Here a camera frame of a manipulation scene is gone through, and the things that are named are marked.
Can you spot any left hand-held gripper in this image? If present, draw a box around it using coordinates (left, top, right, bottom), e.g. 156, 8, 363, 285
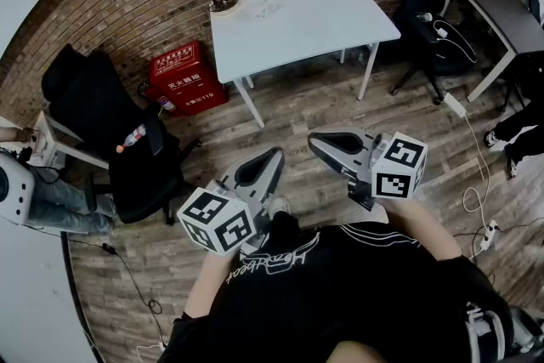
176, 146, 286, 256

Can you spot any person's face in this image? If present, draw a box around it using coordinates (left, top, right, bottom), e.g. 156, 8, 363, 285
326, 341, 403, 363

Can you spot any grey worn waist pack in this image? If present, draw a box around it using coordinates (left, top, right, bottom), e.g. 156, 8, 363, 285
464, 300, 544, 356

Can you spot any grey desk with white legs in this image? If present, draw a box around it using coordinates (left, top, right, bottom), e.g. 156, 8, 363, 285
441, 0, 544, 104

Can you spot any black floor cable with adapter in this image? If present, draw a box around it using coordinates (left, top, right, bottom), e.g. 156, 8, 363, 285
62, 232, 167, 350

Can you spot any person's white shoe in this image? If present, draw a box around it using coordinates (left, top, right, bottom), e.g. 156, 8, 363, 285
267, 195, 292, 222

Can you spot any white rounded device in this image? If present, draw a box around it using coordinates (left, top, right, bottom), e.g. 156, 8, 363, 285
0, 150, 36, 227

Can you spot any person's black printed T-shirt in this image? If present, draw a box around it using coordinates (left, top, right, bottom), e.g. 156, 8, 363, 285
157, 211, 516, 363

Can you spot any small white side table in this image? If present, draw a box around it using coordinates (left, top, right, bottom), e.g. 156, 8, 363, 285
31, 110, 110, 172

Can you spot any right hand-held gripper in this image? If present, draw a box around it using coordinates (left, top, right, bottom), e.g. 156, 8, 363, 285
308, 130, 428, 210

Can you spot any person's left forearm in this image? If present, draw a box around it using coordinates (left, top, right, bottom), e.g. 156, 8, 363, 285
184, 244, 241, 320

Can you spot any red fire equipment box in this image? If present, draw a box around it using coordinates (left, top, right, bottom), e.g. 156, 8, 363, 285
148, 40, 230, 117

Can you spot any red fire extinguisher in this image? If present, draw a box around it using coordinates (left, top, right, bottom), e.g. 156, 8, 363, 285
137, 82, 178, 114

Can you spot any white charger with cable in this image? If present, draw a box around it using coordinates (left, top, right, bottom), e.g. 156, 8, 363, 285
432, 18, 479, 65

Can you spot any white power strip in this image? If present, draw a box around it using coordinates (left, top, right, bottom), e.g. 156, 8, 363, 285
479, 218, 500, 251

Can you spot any plastic water bottle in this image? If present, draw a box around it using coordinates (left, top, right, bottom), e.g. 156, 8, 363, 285
116, 123, 148, 154

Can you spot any person's right forearm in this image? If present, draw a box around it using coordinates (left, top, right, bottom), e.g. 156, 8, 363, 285
382, 198, 463, 264

